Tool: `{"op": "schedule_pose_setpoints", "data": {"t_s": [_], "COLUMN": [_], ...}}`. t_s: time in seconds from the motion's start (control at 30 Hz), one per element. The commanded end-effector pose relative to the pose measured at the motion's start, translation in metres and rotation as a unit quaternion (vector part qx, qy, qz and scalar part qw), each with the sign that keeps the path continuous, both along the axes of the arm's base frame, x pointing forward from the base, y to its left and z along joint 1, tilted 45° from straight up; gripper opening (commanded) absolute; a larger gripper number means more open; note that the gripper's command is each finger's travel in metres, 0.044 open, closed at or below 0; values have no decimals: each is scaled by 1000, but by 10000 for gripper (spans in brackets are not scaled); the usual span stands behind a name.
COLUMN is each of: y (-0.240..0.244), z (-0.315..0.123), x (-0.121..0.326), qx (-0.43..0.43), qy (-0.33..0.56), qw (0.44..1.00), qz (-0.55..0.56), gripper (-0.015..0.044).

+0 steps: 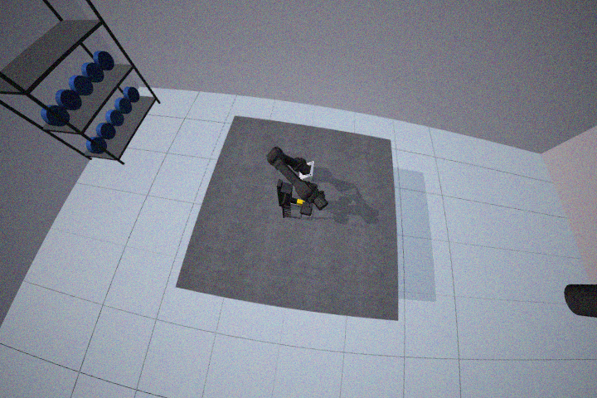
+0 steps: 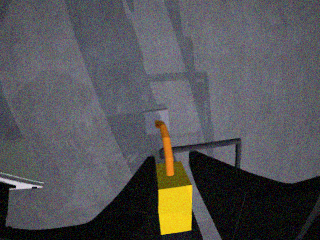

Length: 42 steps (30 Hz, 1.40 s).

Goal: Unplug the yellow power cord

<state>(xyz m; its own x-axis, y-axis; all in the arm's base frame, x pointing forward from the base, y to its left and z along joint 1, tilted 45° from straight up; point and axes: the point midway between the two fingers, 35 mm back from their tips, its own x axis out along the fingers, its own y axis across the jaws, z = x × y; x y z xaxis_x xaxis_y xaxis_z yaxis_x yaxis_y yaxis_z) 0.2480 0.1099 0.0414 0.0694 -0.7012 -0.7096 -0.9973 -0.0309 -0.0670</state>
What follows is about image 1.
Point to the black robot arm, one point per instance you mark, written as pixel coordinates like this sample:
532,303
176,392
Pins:
306,191

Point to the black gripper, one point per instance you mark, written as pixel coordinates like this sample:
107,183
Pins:
306,208

